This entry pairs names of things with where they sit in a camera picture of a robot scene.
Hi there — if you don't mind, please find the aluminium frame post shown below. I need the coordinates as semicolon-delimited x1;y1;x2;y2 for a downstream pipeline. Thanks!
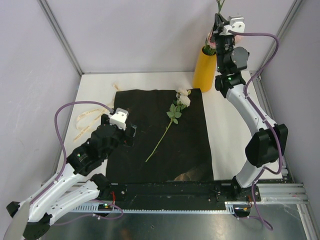
258;0;305;75
37;0;84;77

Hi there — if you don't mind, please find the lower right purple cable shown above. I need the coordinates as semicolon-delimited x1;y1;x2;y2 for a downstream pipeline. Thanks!
246;183;275;231

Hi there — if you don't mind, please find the left aluminium frame post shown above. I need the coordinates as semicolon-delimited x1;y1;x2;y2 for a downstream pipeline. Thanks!
37;0;84;77

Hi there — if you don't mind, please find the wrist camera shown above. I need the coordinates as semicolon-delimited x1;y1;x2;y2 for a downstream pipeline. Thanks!
109;107;129;130
221;15;246;36

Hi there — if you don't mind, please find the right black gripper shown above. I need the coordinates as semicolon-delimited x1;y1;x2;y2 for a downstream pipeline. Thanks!
209;14;233;72

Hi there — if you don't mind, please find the grey slotted cable duct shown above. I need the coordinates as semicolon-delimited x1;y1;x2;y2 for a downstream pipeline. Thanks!
71;199;252;216

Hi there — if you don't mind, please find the black wrapping paper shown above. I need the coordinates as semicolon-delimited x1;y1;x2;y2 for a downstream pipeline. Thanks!
105;89;214;183

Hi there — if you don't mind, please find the pink flower stem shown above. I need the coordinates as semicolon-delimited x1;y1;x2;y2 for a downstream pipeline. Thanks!
234;35;244;44
202;32;216;56

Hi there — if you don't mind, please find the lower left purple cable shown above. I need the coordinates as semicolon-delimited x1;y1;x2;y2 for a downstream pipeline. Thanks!
53;197;125;226

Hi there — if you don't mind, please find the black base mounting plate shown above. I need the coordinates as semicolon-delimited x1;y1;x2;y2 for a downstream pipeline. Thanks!
95;180;261;207

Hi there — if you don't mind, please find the right aluminium frame post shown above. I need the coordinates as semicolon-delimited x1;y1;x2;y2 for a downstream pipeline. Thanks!
258;0;305;75

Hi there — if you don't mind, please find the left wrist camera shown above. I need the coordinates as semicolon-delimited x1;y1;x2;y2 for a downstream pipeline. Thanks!
109;107;129;130

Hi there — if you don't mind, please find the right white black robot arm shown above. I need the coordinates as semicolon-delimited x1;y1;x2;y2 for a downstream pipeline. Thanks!
210;13;288;201

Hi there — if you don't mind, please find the cream printed ribbon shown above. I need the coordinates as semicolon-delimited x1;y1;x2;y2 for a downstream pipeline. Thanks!
72;80;121;143

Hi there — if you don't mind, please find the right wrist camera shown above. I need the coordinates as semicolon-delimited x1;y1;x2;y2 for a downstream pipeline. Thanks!
221;15;246;36

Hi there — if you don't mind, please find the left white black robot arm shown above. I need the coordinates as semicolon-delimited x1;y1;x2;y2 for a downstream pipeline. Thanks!
4;108;136;240

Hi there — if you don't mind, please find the yellow cylindrical vase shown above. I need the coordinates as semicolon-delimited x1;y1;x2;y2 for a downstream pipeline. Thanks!
192;47;217;93

